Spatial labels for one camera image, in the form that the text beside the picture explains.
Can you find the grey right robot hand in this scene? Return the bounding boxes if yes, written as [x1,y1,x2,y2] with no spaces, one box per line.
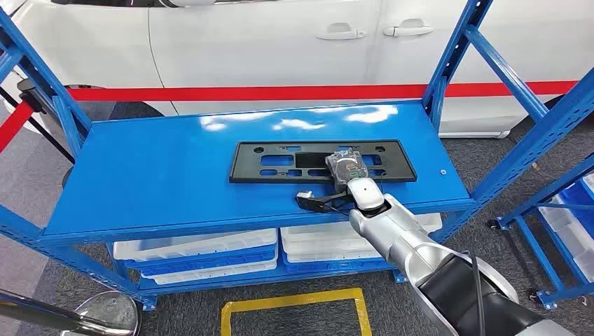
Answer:
[324,150,370,193]

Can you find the blue steel shelf rack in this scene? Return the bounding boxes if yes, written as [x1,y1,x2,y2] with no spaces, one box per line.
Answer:
[487,153,594,312]
[0,0,594,312]

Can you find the black plastic plate frame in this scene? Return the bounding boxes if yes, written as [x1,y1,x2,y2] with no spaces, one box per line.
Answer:
[229,139,417,185]

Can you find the red barrier belt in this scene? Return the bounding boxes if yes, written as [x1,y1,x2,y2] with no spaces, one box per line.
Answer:
[0,101,36,154]
[68,80,580,103]

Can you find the white car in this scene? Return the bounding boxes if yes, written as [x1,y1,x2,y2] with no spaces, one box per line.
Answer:
[0,0,594,140]

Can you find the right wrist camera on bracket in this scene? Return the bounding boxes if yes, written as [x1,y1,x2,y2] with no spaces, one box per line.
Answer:
[296,190,361,215]

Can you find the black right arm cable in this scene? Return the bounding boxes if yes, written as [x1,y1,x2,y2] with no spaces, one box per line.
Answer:
[462,250,488,336]

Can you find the yellow floor tape square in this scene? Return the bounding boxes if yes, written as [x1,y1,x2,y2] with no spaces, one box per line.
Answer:
[220,287,373,336]

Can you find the chrome stanchion post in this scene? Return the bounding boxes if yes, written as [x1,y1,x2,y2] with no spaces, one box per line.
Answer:
[0,287,141,336]

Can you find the black-topped stanchion post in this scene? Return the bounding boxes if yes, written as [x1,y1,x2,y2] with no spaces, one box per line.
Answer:
[16,78,76,164]

